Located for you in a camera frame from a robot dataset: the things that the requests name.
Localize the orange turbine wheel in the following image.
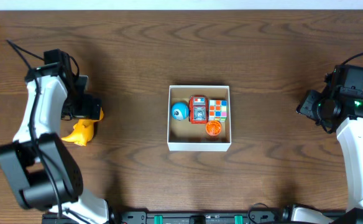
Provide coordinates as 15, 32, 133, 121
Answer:
205, 120, 222, 136

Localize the blue white ball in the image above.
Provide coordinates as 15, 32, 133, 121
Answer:
171, 102, 190, 121

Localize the colourful puzzle cube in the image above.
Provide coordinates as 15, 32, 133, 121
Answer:
208, 100, 227, 123

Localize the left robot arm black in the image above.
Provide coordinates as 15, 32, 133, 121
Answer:
0, 62, 111, 223

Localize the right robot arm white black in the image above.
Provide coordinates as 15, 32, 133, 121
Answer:
287, 85, 363, 223

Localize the orange toy dinosaur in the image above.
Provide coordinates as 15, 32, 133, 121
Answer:
62, 108, 104, 146

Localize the red toy car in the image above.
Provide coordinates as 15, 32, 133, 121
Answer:
189, 95, 208, 124

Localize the white cardboard box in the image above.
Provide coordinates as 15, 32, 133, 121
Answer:
167, 85, 232, 152

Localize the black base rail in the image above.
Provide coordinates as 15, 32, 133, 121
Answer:
41, 203, 354, 224

